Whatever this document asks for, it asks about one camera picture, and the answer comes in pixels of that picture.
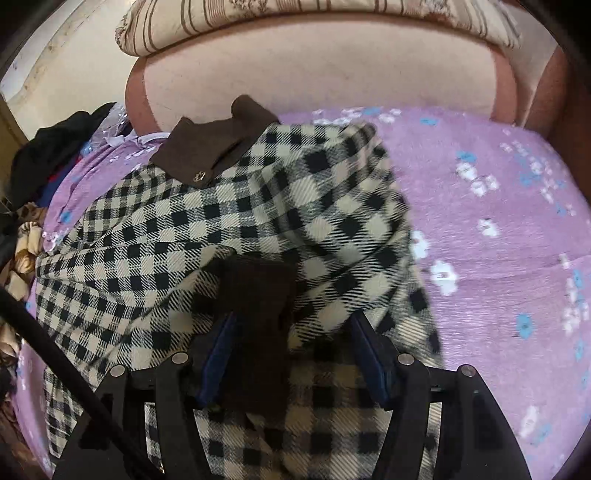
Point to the blue cloth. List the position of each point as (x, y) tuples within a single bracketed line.
[(48, 196)]

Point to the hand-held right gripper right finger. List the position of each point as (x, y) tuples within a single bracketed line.
[(369, 364)]

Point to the red cloth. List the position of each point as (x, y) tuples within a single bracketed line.
[(57, 177)]

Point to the brown pink sofa armrest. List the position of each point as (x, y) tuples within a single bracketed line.
[(549, 97)]

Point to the pile of black clothes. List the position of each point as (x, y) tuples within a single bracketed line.
[(55, 138)]

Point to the black and cream checked coat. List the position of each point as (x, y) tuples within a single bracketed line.
[(277, 207)]

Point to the striped floral pillow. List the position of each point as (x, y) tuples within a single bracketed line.
[(184, 23)]

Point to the pink sofa backrest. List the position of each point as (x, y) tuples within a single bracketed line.
[(323, 78)]

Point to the purple floral bedsheet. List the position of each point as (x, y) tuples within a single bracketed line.
[(485, 277)]

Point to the brown gold patterned cloth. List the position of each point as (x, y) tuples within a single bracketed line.
[(25, 249)]

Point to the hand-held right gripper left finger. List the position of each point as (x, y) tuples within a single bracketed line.
[(217, 357)]

